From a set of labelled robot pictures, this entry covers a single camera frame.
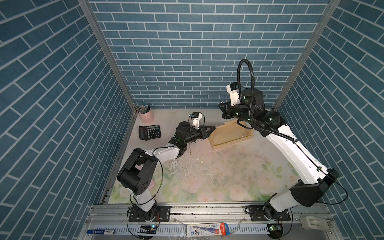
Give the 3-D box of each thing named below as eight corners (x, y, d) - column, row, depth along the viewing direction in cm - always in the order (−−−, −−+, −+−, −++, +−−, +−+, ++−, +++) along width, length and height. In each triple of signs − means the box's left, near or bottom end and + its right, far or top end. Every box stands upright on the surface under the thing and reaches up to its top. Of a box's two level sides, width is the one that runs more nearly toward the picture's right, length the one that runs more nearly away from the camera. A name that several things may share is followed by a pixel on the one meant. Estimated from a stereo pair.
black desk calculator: (139, 141, 103) (137, 139, 101) (139, 128, 110) (138, 126, 108) (161, 137, 105) (160, 135, 103) (160, 125, 112) (159, 123, 110)
